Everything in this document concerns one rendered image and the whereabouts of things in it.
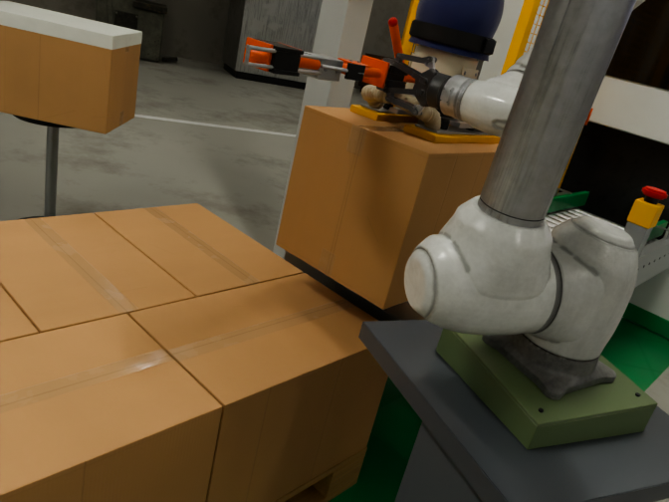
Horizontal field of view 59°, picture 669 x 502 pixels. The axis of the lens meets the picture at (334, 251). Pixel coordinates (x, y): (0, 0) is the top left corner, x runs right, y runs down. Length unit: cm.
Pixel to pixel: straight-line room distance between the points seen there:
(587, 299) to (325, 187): 76
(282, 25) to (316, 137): 799
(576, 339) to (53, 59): 226
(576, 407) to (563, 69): 55
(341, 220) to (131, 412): 67
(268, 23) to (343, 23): 673
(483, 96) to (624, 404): 63
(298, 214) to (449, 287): 80
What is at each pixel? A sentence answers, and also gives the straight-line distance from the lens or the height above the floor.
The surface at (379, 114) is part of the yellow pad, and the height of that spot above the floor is 109.
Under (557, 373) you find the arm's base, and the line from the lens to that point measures 109.
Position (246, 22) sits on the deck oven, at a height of 82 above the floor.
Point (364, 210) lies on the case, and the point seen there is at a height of 88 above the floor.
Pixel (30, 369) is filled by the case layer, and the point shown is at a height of 54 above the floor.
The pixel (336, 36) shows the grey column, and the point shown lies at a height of 120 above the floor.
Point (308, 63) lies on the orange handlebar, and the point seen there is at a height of 120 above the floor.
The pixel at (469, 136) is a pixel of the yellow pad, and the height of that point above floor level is 108.
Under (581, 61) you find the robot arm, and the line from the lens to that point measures 83.
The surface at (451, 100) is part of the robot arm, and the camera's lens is 130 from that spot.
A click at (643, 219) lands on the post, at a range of 194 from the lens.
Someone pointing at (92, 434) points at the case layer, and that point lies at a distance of 117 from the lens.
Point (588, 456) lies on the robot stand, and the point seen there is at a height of 75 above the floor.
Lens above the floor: 132
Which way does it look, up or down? 22 degrees down
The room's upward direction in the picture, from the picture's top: 14 degrees clockwise
